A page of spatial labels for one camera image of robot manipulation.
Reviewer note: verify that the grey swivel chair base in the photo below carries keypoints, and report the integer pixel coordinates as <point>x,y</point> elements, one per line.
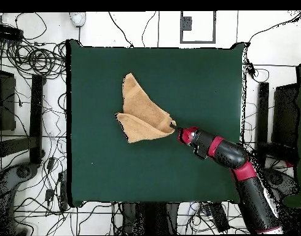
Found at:
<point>279,179</point>
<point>22,172</point>

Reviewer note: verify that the person's white shoe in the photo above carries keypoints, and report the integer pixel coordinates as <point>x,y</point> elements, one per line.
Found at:
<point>78,19</point>

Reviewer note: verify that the black metal stand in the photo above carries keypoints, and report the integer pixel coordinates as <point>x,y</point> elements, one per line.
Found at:
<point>36,110</point>
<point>263,110</point>

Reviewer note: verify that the black power strip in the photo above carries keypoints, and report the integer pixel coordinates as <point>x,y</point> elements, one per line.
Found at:
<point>218,216</point>

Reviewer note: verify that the black network switch box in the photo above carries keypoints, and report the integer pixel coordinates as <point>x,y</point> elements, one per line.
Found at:
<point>8,33</point>

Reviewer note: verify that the grey square floor frame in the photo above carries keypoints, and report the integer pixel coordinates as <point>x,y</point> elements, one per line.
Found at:
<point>186,23</point>

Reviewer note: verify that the tan terry towel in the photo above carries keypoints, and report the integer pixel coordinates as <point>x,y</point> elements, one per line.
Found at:
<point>143,118</point>

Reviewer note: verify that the black power adapter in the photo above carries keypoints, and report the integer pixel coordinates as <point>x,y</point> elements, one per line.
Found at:
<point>251,68</point>

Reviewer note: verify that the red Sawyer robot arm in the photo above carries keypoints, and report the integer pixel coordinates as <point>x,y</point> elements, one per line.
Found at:
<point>229,152</point>

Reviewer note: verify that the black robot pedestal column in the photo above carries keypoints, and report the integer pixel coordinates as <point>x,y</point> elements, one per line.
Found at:
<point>150,218</point>

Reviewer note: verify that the dark green table cloth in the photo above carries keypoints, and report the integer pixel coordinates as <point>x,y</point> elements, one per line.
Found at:
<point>189,86</point>

